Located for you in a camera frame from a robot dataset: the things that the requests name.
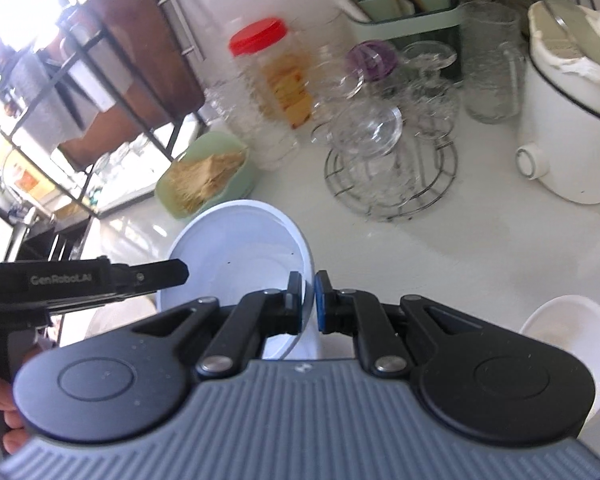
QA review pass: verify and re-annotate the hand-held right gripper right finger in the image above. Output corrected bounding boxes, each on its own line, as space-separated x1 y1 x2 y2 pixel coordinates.
315 270 483 378

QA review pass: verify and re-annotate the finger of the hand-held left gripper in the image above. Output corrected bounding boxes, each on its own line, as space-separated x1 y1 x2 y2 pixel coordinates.
111 258 190 298

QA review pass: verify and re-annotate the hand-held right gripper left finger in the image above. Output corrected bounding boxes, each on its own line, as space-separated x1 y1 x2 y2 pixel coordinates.
132 271 303 378

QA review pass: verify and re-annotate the white plastic bowl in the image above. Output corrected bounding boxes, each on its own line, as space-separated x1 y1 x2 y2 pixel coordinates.
519 295 600 427
167 200 326 361

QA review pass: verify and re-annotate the green plastic basket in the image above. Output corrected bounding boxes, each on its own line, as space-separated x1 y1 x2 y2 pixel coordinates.
155 131 255 220

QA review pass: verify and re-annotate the clear glass jar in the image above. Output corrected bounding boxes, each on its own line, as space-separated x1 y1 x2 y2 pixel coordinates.
204 82 301 172

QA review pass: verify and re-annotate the black metal rack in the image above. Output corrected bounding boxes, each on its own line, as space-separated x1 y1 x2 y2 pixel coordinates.
0 5 212 221

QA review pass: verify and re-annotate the brown cutting board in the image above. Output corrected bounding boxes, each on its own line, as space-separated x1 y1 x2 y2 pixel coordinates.
55 0 207 171

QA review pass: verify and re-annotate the clear jar with red lid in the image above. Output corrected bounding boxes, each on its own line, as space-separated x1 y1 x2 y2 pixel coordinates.
228 17 317 132

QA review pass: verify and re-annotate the clear glass pitcher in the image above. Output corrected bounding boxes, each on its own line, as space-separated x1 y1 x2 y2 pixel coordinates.
460 2 527 124

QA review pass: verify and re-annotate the white electric cooker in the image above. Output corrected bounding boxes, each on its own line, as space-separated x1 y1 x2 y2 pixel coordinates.
515 0 600 206

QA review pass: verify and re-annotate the green chopstick holder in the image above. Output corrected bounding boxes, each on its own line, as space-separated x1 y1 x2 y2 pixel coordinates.
344 0 464 87

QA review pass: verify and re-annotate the metal wire cup rack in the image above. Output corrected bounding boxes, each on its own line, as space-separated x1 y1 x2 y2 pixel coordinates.
324 135 460 222

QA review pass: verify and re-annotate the wire rack of glass cups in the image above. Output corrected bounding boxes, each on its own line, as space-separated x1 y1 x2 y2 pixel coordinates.
312 42 462 211

